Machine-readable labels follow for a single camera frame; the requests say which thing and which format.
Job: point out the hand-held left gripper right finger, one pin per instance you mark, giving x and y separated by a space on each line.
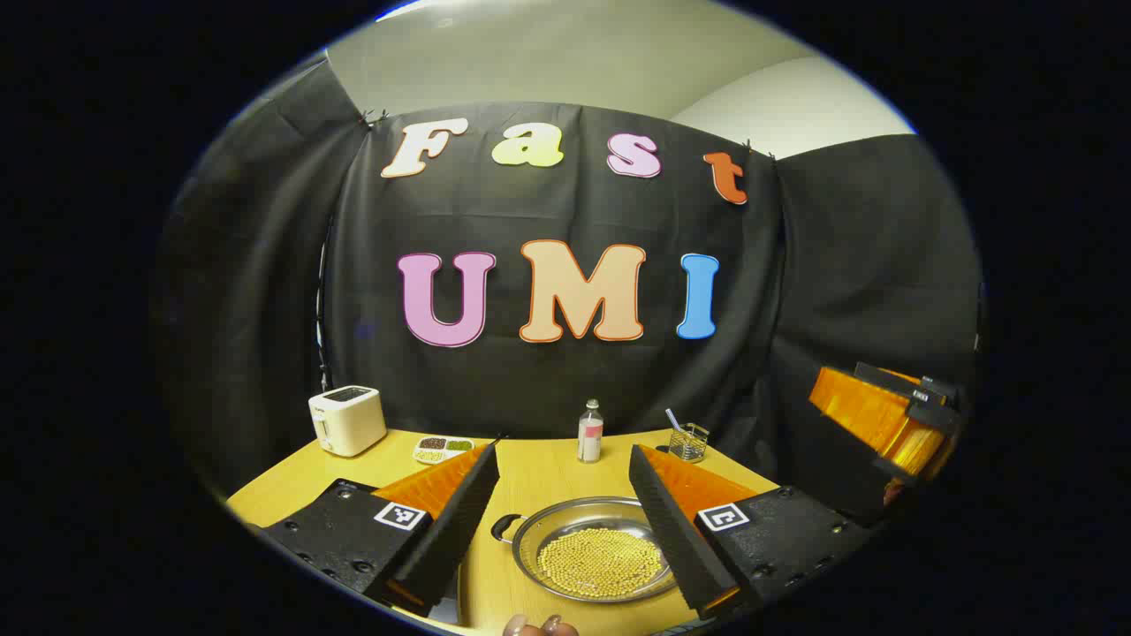
676 530

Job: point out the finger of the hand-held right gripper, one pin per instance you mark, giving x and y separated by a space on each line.
928 389
861 411

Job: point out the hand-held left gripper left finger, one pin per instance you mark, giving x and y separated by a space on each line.
451 521

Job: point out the white divided dish with beans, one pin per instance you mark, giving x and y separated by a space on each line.
442 450

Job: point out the pile of yellow soybeans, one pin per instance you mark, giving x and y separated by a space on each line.
601 561

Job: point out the striped straw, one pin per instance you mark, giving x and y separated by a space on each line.
673 419

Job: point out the clear bottle with pink label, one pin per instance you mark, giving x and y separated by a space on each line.
590 437

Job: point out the white toaster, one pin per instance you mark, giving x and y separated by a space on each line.
349 422

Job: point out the black cloth clip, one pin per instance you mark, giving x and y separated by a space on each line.
760 150
371 117

